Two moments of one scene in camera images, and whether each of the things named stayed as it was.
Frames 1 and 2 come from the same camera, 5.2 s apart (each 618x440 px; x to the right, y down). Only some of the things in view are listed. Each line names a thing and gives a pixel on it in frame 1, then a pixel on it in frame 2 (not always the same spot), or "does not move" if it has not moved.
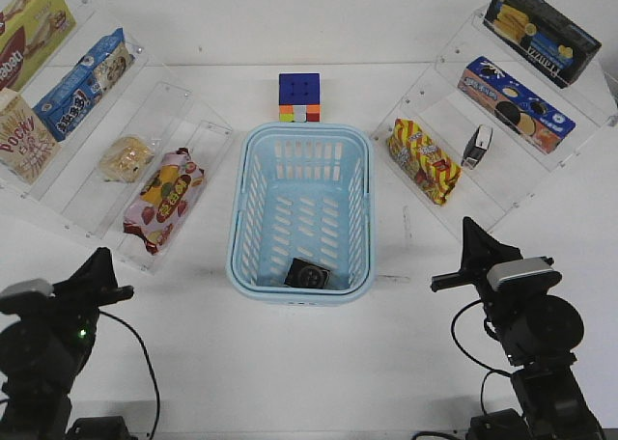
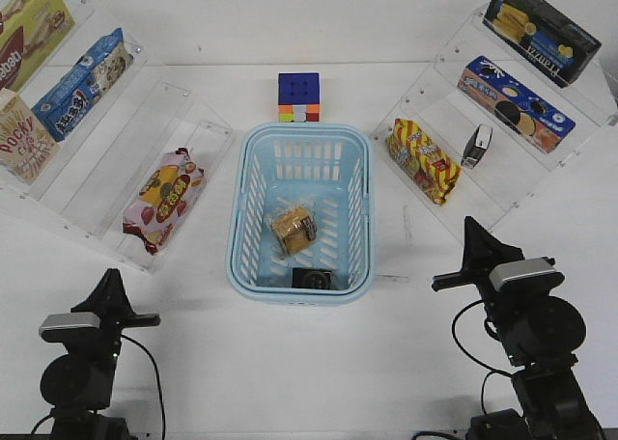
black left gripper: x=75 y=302 → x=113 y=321
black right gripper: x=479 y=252 does not move
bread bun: x=125 y=158 → x=295 y=226
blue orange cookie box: x=514 y=104 does not move
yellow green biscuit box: x=34 y=27 does not move
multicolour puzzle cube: x=299 y=96 does not move
